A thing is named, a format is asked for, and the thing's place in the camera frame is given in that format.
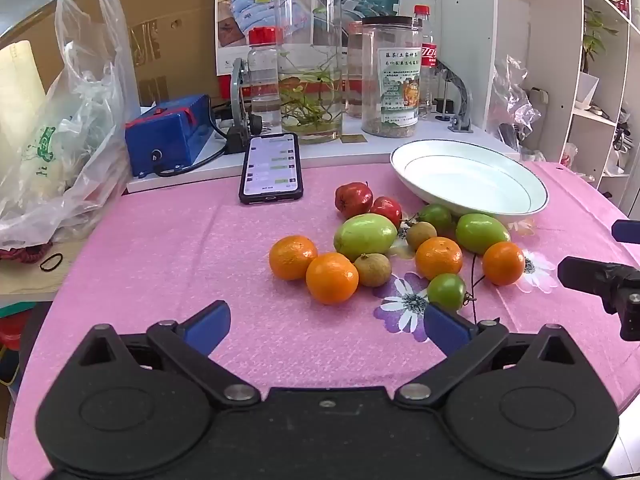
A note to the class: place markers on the white shelving unit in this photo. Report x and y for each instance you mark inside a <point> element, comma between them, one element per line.
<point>550,60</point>

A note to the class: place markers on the red-label soda bottle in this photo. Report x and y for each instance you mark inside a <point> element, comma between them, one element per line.
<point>426,55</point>

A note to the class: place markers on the clear jar with black lid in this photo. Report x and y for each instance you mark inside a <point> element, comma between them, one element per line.
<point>390,80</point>

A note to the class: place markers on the orange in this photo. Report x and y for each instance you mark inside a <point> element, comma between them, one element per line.
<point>439,258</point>
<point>293,257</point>
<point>332,278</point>
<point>503,263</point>

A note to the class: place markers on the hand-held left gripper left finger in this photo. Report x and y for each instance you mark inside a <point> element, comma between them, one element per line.
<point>207,322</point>

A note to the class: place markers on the potted plant in white pot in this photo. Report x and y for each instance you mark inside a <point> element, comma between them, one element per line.
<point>589,87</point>

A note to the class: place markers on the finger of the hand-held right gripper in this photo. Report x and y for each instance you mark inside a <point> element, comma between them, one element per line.
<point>595,277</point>
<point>627,231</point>

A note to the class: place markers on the white plate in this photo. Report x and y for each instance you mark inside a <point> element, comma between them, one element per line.
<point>470,180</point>

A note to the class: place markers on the small gold card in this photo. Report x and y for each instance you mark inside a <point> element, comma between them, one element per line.
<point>352,138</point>

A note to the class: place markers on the clear plastic jar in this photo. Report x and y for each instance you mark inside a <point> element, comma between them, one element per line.
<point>353,70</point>

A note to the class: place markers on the clear plastic bag green print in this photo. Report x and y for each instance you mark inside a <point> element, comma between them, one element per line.
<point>75,125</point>

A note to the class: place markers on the blue box device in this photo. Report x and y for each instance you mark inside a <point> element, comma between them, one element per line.
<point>167,135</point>

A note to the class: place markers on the small clear red-capped bottle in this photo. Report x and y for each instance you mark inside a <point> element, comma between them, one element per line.
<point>263,85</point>

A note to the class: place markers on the white riser board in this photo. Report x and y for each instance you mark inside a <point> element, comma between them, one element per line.
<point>325,152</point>

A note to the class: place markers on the crumpled clear plastic bag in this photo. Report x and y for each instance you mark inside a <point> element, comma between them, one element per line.
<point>510,105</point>

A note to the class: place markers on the green mango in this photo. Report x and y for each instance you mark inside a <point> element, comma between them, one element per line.
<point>365,236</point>
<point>481,232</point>

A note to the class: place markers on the tall glass vase with plant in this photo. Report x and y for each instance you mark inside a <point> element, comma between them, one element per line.
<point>310,60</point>

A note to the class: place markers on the wall poster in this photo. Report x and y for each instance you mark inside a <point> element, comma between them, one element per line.
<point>245,15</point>

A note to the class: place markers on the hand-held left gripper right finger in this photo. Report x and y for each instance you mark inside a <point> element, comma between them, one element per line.
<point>447,327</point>

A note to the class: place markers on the grey metal clamp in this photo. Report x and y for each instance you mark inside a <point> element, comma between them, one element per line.
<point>457,95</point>

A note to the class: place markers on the grey plastic bracket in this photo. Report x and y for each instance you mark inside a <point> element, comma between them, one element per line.
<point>239,90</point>

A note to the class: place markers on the pink floral tablecloth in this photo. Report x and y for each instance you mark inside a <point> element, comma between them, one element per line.
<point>175,260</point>

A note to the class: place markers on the green tomato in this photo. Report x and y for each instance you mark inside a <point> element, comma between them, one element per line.
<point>446,291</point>
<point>436,216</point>

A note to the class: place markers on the cardboard box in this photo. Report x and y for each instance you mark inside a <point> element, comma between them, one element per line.
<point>150,35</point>

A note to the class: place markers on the black smartphone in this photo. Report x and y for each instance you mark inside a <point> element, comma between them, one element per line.
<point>271,167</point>

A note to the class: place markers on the red apple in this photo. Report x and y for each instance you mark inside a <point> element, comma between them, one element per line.
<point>353,199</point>
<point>386,210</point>

